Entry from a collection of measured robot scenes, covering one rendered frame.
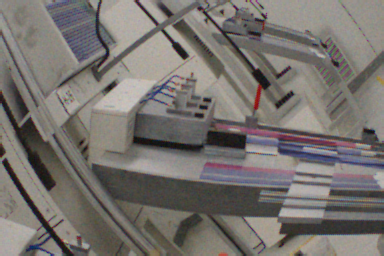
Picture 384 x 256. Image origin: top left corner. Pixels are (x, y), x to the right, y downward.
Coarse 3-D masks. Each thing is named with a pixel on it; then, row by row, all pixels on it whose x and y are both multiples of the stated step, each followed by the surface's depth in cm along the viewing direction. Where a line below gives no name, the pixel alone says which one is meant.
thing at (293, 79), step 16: (208, 0) 685; (256, 0) 708; (224, 16) 695; (240, 16) 707; (272, 32) 675; (288, 32) 675; (224, 48) 680; (272, 80) 677; (288, 80) 710; (304, 80) 678; (320, 96) 752; (352, 96) 672; (224, 112) 688; (320, 112) 681; (336, 128) 704
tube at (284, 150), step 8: (280, 152) 148; (288, 152) 147; (296, 152) 147; (304, 152) 147; (312, 152) 147; (320, 152) 147; (328, 160) 146; (336, 160) 146; (344, 160) 146; (352, 160) 145; (360, 160) 145; (368, 160) 145; (376, 168) 145
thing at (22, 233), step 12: (0, 228) 102; (12, 228) 104; (24, 228) 106; (0, 240) 96; (12, 240) 98; (24, 240) 100; (36, 240) 106; (0, 252) 91; (12, 252) 93; (24, 252) 97
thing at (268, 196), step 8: (264, 192) 127; (272, 192) 127; (280, 192) 127; (264, 200) 127; (272, 200) 126; (280, 200) 126; (288, 200) 126; (296, 200) 126; (304, 200) 126; (312, 200) 125; (320, 200) 125; (328, 200) 125; (336, 200) 125; (344, 200) 124; (352, 200) 124; (360, 200) 124; (368, 200) 124; (376, 200) 124
